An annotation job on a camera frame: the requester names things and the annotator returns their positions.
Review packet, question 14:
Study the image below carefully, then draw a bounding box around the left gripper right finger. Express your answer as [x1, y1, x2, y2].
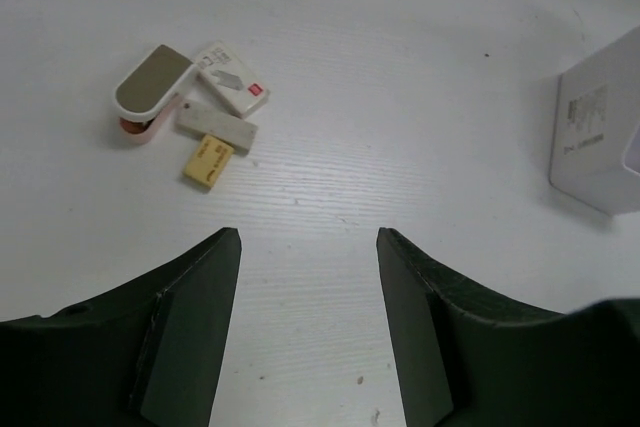
[376, 228, 639, 426]

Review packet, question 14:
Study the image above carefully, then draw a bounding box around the white staples box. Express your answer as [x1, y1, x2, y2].
[193, 41, 270, 119]

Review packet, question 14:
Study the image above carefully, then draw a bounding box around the white grey stapler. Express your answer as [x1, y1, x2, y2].
[112, 44, 198, 145]

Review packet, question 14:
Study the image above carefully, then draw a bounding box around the yellow eraser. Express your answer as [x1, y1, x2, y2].
[182, 134, 235, 190]

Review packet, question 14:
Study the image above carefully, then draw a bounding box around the white pen holder box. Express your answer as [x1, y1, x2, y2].
[549, 28, 639, 216]

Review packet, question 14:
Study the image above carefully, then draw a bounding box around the white speckled eraser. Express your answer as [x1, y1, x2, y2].
[176, 100, 258, 155]

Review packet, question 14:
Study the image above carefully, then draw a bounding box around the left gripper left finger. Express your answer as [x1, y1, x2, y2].
[1, 228, 242, 426]

